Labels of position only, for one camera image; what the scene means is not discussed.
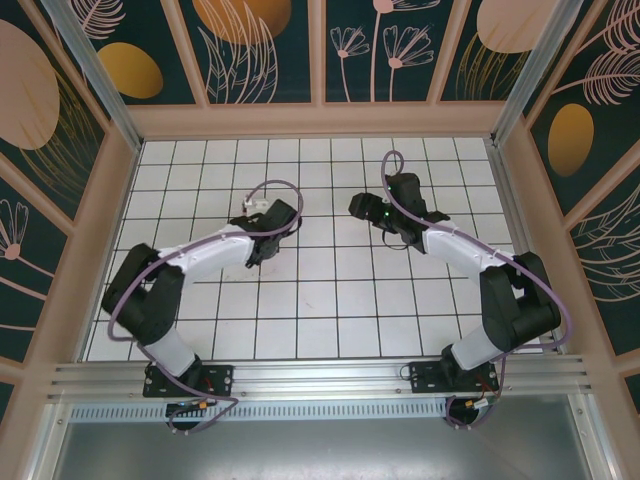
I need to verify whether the grey metal sheet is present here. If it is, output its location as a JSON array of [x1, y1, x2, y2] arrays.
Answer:
[[47, 419, 614, 480]]

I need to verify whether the aluminium side rail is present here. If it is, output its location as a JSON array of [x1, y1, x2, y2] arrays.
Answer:
[[485, 138, 569, 357]]

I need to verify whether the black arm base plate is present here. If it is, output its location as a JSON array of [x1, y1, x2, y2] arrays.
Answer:
[[408, 360, 499, 396], [143, 363, 236, 399]]

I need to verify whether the aluminium front rail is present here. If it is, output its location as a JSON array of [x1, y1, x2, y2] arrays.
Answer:
[[47, 353, 594, 401]]

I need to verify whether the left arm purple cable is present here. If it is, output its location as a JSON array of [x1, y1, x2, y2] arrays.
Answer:
[[107, 179, 306, 436]]

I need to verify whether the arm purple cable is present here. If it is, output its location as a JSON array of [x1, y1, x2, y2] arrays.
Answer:
[[382, 149, 574, 432], [107, 179, 306, 436]]

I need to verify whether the aluminium corner post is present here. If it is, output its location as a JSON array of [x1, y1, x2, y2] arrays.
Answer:
[[40, 0, 145, 152], [492, 0, 576, 146]]

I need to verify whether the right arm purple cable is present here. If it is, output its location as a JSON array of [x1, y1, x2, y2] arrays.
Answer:
[[382, 149, 574, 432]]

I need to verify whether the slotted cable duct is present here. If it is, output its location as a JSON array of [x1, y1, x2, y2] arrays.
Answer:
[[69, 403, 451, 422]]

